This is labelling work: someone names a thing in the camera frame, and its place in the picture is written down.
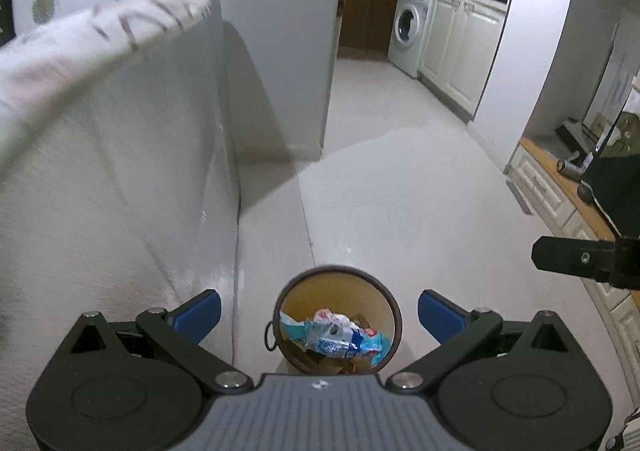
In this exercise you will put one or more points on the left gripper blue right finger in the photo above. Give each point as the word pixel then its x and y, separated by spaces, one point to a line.
pixel 440 317

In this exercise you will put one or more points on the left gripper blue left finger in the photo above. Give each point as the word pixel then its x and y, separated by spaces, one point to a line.
pixel 196 318

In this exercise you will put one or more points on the blue snack wrapper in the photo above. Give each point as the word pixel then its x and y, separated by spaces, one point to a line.
pixel 295 331

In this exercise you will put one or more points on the small cardboard box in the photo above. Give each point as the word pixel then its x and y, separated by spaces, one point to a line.
pixel 336 343

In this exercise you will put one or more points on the yellow plastic trash bin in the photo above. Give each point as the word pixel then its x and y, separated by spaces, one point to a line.
pixel 346 290

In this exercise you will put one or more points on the white kitchen cabinets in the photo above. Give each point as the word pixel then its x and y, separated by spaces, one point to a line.
pixel 459 47

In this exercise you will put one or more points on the white washing machine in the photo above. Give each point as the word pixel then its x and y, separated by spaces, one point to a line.
pixel 406 40

